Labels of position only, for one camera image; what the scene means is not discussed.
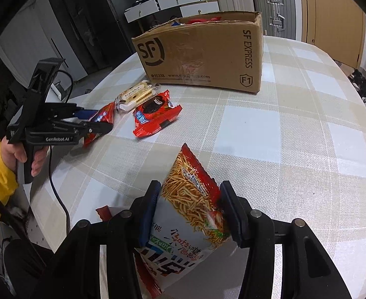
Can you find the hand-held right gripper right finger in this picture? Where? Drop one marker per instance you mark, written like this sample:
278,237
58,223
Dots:
231,215

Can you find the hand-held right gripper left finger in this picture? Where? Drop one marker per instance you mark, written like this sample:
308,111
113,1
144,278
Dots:
145,218

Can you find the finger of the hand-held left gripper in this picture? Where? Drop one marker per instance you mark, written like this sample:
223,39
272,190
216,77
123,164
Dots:
97,129
86,113

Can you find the small red snack packet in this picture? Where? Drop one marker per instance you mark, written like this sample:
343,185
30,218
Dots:
103,115

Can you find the red white noodle snack packet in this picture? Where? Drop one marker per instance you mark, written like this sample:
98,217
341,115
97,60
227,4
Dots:
186,199

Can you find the brown cardboard box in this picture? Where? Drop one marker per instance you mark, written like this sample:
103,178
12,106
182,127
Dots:
201,53

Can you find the person's left hand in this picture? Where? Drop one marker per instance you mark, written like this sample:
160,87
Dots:
11,152

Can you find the red packet corner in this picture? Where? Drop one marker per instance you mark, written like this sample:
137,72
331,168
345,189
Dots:
104,213

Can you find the cream biscuit packet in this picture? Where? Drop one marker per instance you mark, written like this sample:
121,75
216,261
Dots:
136,95

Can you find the red cookie packet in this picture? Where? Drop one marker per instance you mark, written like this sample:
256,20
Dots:
153,115

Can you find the tall black cabinet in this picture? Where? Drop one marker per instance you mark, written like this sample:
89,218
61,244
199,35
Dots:
74,31

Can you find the blue snack packet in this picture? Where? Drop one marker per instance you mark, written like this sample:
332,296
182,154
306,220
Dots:
175,22

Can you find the white drawer desk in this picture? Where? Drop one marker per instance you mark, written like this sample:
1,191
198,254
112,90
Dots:
176,3

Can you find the pile of shoes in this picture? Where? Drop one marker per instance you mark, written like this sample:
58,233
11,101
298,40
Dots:
365,93

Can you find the silver ribbed suitcase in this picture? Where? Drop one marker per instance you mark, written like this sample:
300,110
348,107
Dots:
273,6

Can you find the wooden door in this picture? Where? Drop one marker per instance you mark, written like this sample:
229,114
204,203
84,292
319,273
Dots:
332,12

